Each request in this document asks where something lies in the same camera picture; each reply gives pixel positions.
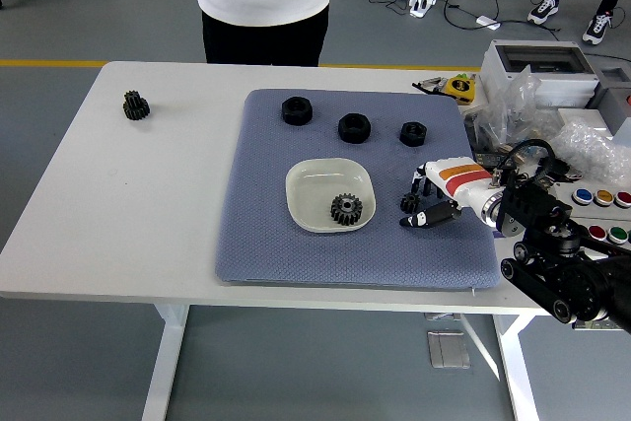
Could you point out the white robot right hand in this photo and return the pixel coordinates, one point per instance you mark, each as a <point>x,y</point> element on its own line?
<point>458,179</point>

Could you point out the small black gear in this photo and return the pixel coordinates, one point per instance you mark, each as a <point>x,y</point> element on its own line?
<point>409,203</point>

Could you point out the large black gear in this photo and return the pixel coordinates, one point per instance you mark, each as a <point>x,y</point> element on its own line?
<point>345,211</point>

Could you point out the white square dish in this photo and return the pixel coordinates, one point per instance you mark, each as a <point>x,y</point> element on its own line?
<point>310,189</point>

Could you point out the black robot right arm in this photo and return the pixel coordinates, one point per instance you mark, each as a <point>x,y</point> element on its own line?
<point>532,204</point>

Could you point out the small black hex nut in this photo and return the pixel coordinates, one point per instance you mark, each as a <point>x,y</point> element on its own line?
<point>413,134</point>

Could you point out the medium black hex nut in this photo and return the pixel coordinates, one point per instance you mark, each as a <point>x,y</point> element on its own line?
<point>355,127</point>

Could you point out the white button control box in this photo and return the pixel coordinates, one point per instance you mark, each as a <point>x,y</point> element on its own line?
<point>602,196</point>

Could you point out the white flat box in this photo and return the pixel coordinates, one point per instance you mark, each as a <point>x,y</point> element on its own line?
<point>591,115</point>

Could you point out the large black hex nut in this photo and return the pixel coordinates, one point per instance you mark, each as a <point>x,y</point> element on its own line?
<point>297,110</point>

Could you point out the black labelled control box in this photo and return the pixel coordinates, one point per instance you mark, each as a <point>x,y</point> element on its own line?
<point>586,325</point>

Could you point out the flat black adapter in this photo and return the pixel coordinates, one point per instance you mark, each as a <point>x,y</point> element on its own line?
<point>485,159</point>

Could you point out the yellow tape measure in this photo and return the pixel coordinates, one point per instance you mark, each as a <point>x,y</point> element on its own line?
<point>459,88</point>

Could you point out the clear plastic parts bag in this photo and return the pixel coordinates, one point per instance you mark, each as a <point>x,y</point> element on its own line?
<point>508,100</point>

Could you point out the metal pliers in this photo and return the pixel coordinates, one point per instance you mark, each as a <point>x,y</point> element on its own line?
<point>428,85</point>

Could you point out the table height control panel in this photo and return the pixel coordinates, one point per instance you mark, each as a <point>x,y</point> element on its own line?
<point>441,316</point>

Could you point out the white floor adapter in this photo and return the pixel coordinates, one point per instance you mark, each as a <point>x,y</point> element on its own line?
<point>487,21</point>

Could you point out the metal floor plate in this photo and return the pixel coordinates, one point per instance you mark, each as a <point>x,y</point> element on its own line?
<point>447,349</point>

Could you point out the white power strip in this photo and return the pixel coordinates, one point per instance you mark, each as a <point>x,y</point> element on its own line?
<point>423,3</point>

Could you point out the white table leg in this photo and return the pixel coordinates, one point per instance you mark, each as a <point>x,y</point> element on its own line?
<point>165,367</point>
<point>517,367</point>

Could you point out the blue-grey textured mat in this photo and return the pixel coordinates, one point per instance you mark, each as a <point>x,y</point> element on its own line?
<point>276,253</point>

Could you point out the black double gear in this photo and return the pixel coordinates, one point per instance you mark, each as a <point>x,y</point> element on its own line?
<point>135,106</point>

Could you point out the white electrical enclosure box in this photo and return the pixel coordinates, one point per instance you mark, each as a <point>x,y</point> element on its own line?
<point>562,82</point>

